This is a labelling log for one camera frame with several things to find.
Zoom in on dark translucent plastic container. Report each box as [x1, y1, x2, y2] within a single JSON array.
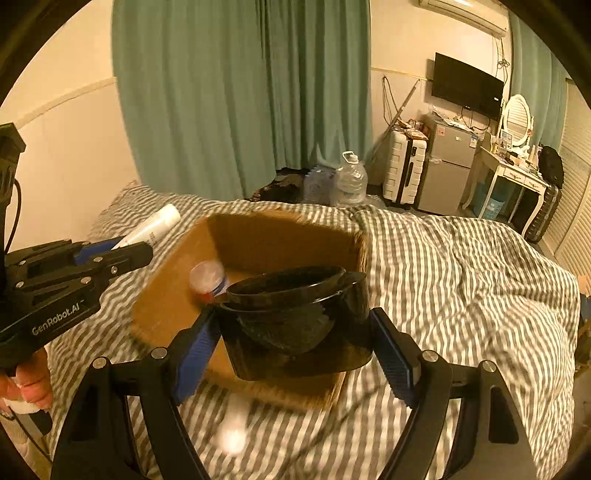
[[213, 271, 375, 382]]

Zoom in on person's left hand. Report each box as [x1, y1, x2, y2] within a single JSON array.
[[0, 348, 54, 411]]

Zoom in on black wall television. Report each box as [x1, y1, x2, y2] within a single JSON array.
[[431, 52, 505, 122]]

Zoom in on grey small fridge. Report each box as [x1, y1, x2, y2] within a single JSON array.
[[416, 114, 482, 216]]

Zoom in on white louvered closet doors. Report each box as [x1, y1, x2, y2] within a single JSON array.
[[541, 78, 591, 278]]

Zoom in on long broom stick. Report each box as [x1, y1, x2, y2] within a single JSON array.
[[373, 78, 422, 154]]

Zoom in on blue bin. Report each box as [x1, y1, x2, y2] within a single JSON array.
[[475, 182, 507, 220]]

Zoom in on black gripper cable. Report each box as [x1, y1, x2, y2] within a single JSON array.
[[4, 179, 23, 256]]

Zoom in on bluish water jug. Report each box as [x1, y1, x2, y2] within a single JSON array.
[[302, 166, 341, 206]]

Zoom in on white tube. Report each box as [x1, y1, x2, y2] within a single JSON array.
[[111, 203, 182, 251]]

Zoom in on bed with striped sheet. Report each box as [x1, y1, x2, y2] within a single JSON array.
[[46, 184, 583, 480]]

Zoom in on black bag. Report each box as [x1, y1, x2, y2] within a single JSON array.
[[537, 145, 565, 188]]

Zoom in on white air conditioner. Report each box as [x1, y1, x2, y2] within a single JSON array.
[[418, 0, 509, 38]]

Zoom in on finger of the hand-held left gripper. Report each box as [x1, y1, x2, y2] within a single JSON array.
[[4, 239, 123, 278], [14, 242, 154, 311]]

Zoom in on brown cardboard box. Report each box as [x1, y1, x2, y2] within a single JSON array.
[[130, 210, 371, 412]]

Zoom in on black plastic bowl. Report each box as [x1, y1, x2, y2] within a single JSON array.
[[225, 266, 348, 356]]

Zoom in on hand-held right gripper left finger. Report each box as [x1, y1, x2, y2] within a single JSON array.
[[50, 307, 223, 480]]

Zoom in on white suitcase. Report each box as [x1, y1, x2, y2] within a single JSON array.
[[382, 128, 428, 206]]

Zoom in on dark pile on floor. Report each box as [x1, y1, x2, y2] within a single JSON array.
[[248, 167, 311, 203]]

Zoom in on white dressing table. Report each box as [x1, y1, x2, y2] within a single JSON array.
[[461, 144, 551, 232]]

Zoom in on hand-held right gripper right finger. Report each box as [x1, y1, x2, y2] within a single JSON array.
[[368, 307, 542, 480]]

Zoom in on dark suitcase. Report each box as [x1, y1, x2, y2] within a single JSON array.
[[525, 185, 563, 244]]

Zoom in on narrow green curtain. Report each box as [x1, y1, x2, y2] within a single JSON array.
[[507, 11, 572, 149]]

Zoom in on clear water jug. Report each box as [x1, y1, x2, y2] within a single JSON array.
[[333, 151, 369, 207]]

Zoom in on white oval vanity mirror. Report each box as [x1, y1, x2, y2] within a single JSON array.
[[501, 94, 534, 149]]

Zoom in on wide green curtain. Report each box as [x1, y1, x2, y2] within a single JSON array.
[[112, 0, 374, 202]]

